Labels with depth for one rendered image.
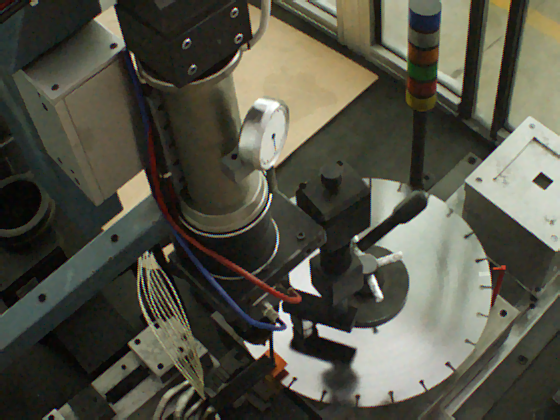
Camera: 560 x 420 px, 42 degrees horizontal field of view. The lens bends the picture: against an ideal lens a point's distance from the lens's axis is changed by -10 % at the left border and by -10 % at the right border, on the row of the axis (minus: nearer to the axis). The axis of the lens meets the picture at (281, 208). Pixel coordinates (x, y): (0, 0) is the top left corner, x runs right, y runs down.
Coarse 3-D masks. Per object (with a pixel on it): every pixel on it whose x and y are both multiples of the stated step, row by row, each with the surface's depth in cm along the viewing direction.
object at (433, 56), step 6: (408, 42) 102; (408, 48) 103; (414, 48) 102; (432, 48) 101; (438, 48) 102; (408, 54) 104; (414, 54) 103; (420, 54) 102; (426, 54) 102; (432, 54) 102; (438, 54) 104; (414, 60) 104; (420, 60) 103; (426, 60) 103; (432, 60) 103
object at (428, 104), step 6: (408, 96) 111; (414, 96) 109; (432, 96) 109; (408, 102) 112; (414, 102) 110; (420, 102) 110; (426, 102) 110; (432, 102) 110; (414, 108) 111; (420, 108) 111; (426, 108) 111; (432, 108) 112
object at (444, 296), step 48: (384, 192) 106; (384, 240) 102; (432, 240) 101; (432, 288) 97; (288, 336) 95; (336, 336) 95; (384, 336) 94; (432, 336) 93; (480, 336) 93; (288, 384) 92; (336, 384) 91; (384, 384) 90; (432, 384) 90
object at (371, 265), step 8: (352, 240) 97; (360, 256) 95; (368, 256) 95; (392, 256) 95; (400, 256) 95; (368, 264) 94; (376, 264) 94; (384, 264) 95; (368, 272) 93; (376, 272) 94; (368, 280) 93; (376, 288) 92; (376, 296) 92
